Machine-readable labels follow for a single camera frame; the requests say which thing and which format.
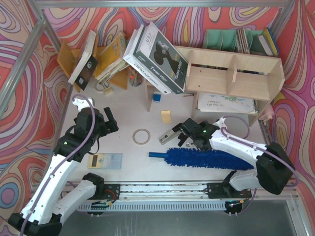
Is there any pencil holder with pens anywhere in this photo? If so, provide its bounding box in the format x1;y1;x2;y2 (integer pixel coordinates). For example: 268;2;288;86
127;66;143;87

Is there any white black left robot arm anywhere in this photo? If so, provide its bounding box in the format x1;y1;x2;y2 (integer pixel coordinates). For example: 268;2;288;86
8;107;119;236

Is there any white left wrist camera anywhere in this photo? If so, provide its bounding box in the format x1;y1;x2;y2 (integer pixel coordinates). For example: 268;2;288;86
72;97;95;112

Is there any light wooden bookshelf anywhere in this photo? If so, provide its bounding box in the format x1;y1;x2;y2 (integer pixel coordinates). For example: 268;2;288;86
145;45;285;127

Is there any pink pig figure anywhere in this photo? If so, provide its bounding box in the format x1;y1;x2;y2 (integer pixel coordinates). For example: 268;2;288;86
258;104;274;124

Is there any brass padlock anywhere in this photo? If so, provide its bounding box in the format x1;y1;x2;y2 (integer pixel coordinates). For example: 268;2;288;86
94;82;113;95

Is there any white spiral notebook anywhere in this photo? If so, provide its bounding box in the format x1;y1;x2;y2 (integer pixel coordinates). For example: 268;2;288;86
197;93;258;114

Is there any yellow worn book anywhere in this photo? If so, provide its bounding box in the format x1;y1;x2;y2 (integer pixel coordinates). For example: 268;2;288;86
95;31;127;84

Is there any blue stamp block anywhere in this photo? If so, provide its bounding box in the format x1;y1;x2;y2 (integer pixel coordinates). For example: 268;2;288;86
153;91;161;103

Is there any yellow sticky note pad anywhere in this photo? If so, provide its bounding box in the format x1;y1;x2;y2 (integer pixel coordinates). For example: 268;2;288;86
160;110;172;123

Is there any blue yellow book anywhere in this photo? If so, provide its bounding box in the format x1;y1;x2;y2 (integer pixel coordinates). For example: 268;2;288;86
257;28;280;57

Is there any aluminium frame post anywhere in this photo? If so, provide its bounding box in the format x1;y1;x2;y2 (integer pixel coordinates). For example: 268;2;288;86
0;19;46;118

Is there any blue fluffy duster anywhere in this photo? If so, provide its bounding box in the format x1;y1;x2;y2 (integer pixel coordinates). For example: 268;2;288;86
149;148;253;171

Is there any grey black stapler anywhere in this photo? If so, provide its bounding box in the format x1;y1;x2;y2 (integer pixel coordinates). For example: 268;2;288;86
159;129;181;145

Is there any white book black cover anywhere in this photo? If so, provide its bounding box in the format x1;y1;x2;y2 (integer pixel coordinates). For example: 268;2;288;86
68;30;98;90

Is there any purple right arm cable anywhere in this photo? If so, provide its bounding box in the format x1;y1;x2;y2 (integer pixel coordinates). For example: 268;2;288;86
220;115;300;214

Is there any blue yellow calculator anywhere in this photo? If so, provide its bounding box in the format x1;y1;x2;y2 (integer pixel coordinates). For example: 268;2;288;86
88;153;123;170

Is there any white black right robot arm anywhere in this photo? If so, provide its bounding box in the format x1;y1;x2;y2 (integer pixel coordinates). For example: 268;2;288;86
172;116;296;198

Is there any green desk organizer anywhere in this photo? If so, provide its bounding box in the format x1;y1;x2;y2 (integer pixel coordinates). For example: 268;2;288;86
202;29;273;56

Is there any aluminium mounting rail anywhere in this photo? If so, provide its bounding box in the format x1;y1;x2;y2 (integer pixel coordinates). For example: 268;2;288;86
31;181;300;201

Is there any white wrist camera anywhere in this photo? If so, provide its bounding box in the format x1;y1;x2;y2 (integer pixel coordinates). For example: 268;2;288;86
72;97;95;112
213;117;226;128

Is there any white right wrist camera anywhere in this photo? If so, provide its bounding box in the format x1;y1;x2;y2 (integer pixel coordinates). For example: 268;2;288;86
213;117;226;128

